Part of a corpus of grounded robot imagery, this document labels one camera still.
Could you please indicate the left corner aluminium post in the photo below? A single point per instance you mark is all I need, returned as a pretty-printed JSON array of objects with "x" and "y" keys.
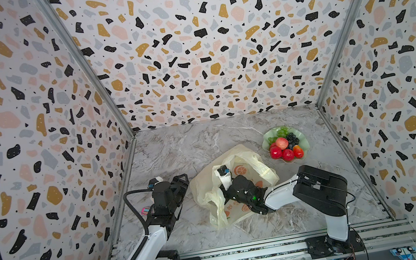
[{"x": 77, "y": 55}]

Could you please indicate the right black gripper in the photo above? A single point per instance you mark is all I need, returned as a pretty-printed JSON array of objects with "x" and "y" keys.
[{"x": 224, "y": 193}]

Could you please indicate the dark purple grapes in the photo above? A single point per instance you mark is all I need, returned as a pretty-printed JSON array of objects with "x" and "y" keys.
[{"x": 293, "y": 140}]

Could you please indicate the red apple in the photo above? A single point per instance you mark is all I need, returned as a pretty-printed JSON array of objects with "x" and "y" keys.
[
  {"x": 276, "y": 152},
  {"x": 288, "y": 155}
]

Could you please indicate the orange red mango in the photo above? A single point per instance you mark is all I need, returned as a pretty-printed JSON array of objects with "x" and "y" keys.
[{"x": 298, "y": 152}]

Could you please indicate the green grapes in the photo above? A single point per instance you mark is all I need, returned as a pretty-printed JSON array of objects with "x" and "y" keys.
[{"x": 275, "y": 133}]

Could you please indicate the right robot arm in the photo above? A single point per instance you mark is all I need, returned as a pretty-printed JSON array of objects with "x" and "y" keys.
[{"x": 323, "y": 191}]

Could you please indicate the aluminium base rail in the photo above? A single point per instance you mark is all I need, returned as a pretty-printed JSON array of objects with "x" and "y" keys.
[{"x": 382, "y": 240}]

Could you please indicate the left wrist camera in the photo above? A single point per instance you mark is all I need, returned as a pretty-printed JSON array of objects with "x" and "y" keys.
[{"x": 154, "y": 181}]

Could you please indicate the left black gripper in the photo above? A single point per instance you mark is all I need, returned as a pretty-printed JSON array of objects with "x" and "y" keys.
[{"x": 180, "y": 186}]

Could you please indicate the cream plastic bag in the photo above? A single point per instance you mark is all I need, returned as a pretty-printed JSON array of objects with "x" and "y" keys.
[{"x": 205, "y": 187}]

